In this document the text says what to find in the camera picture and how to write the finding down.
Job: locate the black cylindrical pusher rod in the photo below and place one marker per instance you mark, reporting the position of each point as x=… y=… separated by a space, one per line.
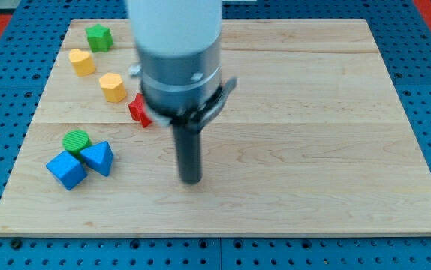
x=188 y=154

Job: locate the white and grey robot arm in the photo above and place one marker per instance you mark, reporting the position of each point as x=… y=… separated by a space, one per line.
x=178 y=44

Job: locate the blue triangle block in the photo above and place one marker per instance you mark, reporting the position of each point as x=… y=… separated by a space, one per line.
x=99 y=157

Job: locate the red star block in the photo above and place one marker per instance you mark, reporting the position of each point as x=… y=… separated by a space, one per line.
x=138 y=112

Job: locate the yellow hexagon block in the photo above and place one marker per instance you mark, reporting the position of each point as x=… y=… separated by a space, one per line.
x=113 y=87

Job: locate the green ribbed cylinder block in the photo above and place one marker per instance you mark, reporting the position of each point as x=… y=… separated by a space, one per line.
x=75 y=141

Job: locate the blue cube block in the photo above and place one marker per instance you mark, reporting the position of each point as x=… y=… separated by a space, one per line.
x=68 y=170

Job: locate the light wooden board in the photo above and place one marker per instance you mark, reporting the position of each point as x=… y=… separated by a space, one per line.
x=313 y=142

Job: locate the yellow heart block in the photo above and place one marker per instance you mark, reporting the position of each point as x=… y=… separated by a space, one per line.
x=82 y=62

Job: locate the green star block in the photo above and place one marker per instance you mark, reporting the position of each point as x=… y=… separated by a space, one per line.
x=99 y=38

